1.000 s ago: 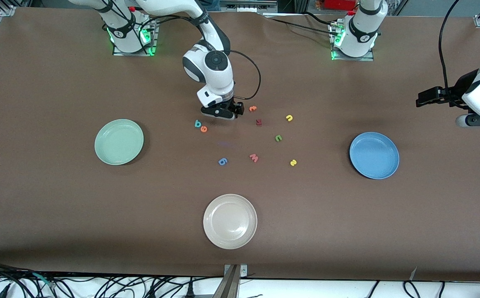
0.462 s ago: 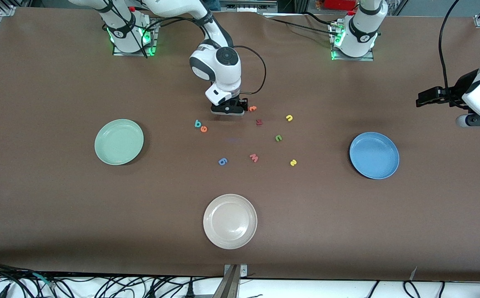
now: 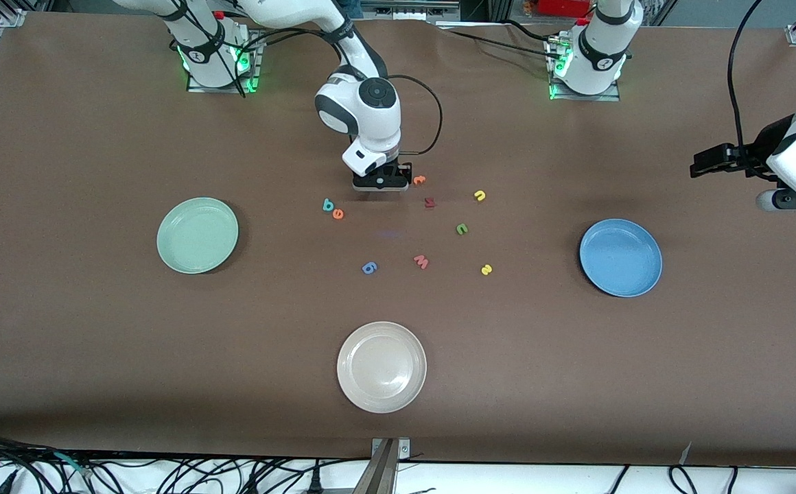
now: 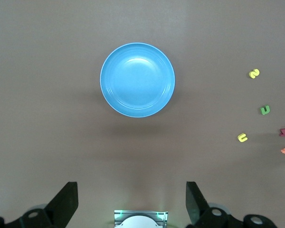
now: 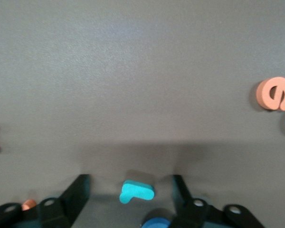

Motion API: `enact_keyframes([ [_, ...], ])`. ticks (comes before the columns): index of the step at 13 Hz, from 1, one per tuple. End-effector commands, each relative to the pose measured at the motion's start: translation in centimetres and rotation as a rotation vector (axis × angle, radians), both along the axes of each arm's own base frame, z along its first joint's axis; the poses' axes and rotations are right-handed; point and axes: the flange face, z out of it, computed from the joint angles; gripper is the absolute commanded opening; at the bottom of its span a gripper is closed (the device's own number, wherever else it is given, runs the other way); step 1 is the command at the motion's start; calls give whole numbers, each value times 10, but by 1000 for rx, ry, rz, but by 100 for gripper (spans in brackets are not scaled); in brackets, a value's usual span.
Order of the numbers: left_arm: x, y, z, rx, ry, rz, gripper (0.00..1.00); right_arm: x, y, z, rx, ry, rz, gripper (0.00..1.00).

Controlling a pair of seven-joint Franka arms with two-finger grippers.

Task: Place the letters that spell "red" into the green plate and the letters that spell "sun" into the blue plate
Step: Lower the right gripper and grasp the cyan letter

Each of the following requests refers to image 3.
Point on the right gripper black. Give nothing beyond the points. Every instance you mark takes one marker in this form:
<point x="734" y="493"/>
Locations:
<point x="395" y="169"/>

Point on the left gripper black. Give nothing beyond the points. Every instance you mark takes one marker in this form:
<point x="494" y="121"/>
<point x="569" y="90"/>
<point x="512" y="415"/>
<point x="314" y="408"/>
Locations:
<point x="749" y="159"/>

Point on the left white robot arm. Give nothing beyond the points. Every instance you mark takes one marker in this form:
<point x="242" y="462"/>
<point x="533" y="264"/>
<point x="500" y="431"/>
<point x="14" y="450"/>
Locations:
<point x="600" y="48"/>

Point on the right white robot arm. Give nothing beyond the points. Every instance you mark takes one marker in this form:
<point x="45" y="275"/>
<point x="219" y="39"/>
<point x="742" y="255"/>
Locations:
<point x="360" y="110"/>

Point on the pink letter w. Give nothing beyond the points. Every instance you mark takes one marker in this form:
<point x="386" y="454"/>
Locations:
<point x="421" y="263"/>

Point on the blue letter g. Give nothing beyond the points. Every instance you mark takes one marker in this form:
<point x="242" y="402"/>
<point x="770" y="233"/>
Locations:
<point x="365" y="268"/>

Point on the blue plate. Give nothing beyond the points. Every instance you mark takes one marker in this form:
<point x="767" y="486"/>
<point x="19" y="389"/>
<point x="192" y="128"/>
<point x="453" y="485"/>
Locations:
<point x="621" y="257"/>

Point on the person in blue jeans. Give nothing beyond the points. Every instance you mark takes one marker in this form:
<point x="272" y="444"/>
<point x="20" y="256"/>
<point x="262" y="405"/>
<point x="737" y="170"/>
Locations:
<point x="353" y="7"/>

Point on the beige plate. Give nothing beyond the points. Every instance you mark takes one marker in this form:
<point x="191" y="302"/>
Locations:
<point x="381" y="367"/>

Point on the red box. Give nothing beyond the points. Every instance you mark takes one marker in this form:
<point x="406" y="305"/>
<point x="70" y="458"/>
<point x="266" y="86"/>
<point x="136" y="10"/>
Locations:
<point x="563" y="7"/>

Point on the light green plate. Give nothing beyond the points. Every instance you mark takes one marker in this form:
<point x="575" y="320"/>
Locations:
<point x="197" y="237"/>

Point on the brown table cover sheet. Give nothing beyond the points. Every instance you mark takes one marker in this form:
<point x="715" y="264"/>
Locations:
<point x="576" y="384"/>

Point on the white paper scrap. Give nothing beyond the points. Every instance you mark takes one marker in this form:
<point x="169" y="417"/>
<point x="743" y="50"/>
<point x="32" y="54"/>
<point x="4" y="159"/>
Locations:
<point x="685" y="454"/>

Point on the black power plug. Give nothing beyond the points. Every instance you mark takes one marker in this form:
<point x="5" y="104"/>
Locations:
<point x="315" y="484"/>

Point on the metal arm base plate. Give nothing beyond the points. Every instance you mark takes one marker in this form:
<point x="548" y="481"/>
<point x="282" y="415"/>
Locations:
<point x="604" y="97"/>
<point x="256" y="68"/>

